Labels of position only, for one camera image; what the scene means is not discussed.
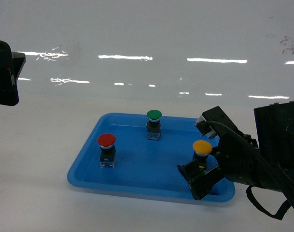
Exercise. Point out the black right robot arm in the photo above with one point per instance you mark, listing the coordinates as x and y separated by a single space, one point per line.
266 162

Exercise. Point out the red mushroom push button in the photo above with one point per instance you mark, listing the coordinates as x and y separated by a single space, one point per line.
106 142

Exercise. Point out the white glossy back board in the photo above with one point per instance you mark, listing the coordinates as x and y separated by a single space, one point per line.
222 52

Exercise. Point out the green mushroom push button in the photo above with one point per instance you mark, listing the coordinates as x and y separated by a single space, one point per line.
153 125

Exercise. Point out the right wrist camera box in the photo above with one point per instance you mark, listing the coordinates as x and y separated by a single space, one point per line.
215 122

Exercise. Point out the blue plastic tray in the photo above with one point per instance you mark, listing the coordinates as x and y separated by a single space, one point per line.
145 169

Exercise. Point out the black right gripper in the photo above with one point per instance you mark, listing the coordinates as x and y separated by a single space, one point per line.
236 164

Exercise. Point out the yellow mushroom push button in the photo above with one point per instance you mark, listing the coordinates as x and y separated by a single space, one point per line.
201 149

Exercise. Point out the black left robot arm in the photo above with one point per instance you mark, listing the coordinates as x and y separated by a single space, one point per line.
11 64

